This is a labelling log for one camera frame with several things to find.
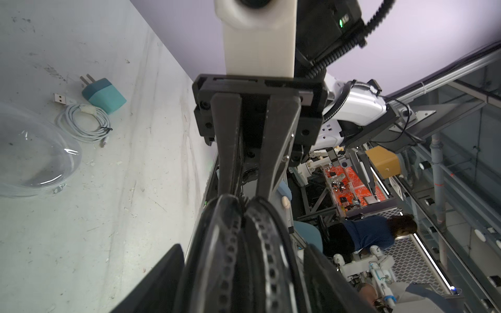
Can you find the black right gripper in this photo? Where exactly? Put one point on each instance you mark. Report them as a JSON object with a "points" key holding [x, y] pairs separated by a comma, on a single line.
{"points": [[258, 120]]}

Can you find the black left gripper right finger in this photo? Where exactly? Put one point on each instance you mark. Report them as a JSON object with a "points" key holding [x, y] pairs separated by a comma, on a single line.
{"points": [[327, 289]]}

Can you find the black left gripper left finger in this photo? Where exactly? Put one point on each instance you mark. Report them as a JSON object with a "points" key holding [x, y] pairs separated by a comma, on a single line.
{"points": [[157, 290]]}

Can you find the clear pouch with black zipper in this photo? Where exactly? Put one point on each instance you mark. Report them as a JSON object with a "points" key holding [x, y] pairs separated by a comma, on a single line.
{"points": [[241, 260]]}

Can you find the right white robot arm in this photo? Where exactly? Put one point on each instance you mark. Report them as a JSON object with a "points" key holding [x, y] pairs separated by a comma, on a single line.
{"points": [[355, 112]]}

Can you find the person in blue shirt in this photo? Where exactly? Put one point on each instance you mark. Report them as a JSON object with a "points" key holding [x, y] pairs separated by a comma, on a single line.
{"points": [[350, 236]]}

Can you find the clear empty plastic pouch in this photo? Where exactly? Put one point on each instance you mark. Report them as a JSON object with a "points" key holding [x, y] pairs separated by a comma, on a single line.
{"points": [[36, 156]]}

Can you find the teal wall charger plug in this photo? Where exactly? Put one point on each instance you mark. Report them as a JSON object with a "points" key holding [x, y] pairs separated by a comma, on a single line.
{"points": [[102, 94]]}

